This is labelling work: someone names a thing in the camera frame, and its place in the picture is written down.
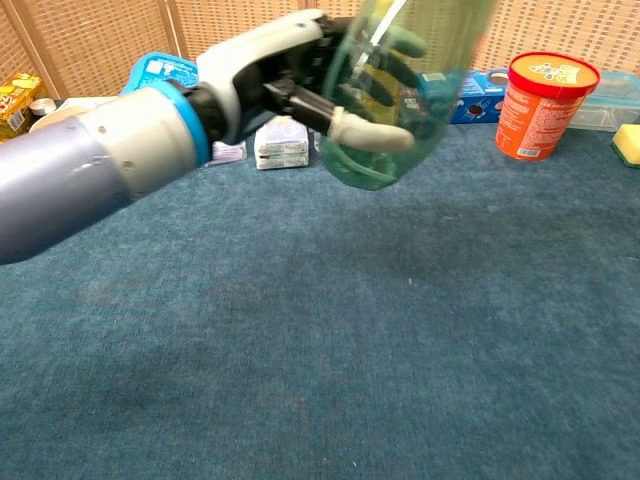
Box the blue cookie box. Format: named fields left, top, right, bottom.
left=415, top=68, right=512, bottom=125

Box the clear plastic container teal lid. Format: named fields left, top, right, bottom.
left=567, top=70, right=640, bottom=133

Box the yellow snack package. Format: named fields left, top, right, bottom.
left=0, top=71, right=47, bottom=144

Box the beige bowl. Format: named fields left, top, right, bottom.
left=29, top=105, right=84, bottom=133

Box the orange noodle tub red lid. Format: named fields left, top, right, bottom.
left=495, top=51, right=602, bottom=162

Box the pastel tissue pack bundle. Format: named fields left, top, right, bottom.
left=254, top=116, right=310, bottom=146

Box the green spray bottle black trigger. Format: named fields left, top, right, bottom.
left=318, top=0, right=499, bottom=193

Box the yellow green sponge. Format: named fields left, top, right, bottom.
left=610, top=123, right=640, bottom=169

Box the blue table cloth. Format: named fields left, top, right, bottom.
left=0, top=122, right=640, bottom=480

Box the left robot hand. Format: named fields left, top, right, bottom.
left=188, top=8, right=429, bottom=153

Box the woven wooden folding screen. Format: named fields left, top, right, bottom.
left=0, top=0, right=640, bottom=101

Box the flat tissue pack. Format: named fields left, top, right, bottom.
left=254, top=154, right=310, bottom=172
left=253, top=141, right=310, bottom=158

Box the blue detergent jug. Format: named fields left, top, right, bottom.
left=119, top=52, right=202, bottom=97

